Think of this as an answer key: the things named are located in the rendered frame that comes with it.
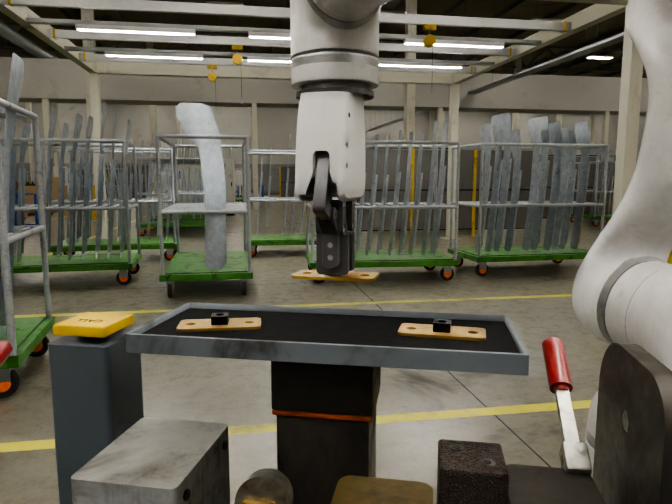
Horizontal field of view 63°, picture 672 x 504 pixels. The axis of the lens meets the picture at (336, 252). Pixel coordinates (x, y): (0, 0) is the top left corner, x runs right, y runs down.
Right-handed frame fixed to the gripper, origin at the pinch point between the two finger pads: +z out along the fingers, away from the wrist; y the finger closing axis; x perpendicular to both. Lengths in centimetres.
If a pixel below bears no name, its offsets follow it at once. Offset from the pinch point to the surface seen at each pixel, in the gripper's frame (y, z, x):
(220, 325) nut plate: 2.8, 7.5, -11.5
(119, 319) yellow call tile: 2.2, 7.8, -23.8
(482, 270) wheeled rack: -706, 117, 19
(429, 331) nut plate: -0.4, 7.7, 9.4
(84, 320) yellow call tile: 3.6, 7.8, -27.2
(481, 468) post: 13.3, 14.0, 14.5
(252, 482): 20.3, 13.2, -0.7
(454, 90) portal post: -1167, -188, -45
